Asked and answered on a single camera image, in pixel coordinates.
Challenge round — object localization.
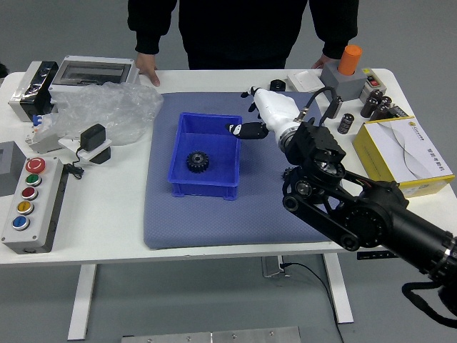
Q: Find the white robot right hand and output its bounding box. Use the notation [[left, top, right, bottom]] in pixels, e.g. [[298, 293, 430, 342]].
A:
[[224, 86, 301, 141]]

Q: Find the person's left hand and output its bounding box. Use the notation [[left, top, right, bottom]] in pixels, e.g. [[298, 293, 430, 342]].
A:
[[311, 53, 335, 70]]

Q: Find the person's right hand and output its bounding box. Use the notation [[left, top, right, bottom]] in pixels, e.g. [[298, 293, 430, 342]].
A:
[[134, 52, 161, 88]]

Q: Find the blue plastic box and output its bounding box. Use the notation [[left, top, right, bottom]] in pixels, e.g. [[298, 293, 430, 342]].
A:
[[167, 111, 243, 202]]

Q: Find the big black gear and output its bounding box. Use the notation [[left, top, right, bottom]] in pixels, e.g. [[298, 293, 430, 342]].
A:
[[185, 150, 211, 175]]

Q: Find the grey clear-lid distribution box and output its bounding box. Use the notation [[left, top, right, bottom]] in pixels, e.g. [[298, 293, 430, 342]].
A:
[[49, 54, 141, 99]]

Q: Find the grey under-table box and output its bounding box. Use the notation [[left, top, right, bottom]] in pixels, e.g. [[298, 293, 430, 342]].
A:
[[261, 255, 291, 279]]

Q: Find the grey square box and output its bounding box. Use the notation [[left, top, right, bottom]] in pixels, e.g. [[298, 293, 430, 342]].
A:
[[0, 141, 29, 198]]

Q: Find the grey five-button control box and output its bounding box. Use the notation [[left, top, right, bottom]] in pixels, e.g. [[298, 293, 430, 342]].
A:
[[1, 156, 69, 254]]

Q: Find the orange cylinder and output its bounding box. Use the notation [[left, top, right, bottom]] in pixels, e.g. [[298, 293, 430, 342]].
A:
[[337, 44, 363, 76]]

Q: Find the grey block holder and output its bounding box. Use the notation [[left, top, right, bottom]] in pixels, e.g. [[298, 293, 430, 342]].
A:
[[319, 60, 371, 101]]

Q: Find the clear plastic bag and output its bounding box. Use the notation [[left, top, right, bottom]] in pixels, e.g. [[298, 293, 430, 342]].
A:
[[35, 81, 165, 146]]

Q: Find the black cylindrical capacitor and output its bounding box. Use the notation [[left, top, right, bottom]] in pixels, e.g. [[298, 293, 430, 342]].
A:
[[337, 112, 355, 135]]

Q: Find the black power adapter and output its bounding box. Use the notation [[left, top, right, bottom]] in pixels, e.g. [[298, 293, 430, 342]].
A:
[[79, 123, 107, 151]]

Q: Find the small black electronic module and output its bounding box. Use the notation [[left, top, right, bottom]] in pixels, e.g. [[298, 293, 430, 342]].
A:
[[388, 103, 410, 119]]

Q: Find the yellow and white carton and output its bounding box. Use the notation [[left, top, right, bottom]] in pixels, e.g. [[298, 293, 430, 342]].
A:
[[352, 116, 456, 199]]

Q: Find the blue-grey mat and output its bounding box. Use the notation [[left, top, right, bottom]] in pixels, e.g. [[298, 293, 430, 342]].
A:
[[143, 91, 353, 251]]

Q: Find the white circuit breaker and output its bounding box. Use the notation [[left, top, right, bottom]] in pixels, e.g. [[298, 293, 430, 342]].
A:
[[24, 114, 64, 155]]

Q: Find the black table control panel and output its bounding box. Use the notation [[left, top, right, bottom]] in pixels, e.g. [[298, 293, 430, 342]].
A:
[[356, 251, 399, 260]]

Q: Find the white table leg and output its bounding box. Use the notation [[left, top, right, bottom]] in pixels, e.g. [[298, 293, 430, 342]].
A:
[[66, 264, 98, 341], [321, 254, 355, 324]]

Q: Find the grey metal plate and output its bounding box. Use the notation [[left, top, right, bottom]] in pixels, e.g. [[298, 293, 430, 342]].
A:
[[121, 326, 301, 343]]

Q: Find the white wall switch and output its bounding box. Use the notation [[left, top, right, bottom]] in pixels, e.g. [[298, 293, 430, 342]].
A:
[[286, 69, 326, 94]]

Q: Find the white red-button switch box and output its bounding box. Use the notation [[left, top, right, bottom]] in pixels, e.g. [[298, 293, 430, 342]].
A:
[[358, 67, 387, 103]]

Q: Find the white flat bracket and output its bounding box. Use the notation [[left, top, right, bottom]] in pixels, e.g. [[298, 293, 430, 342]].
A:
[[58, 137, 114, 166]]

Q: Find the black adapter cord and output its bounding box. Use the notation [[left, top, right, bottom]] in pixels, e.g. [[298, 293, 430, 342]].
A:
[[62, 144, 86, 179]]

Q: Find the black power cable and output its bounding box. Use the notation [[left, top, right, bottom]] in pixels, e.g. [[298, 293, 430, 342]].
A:
[[280, 262, 346, 343]]

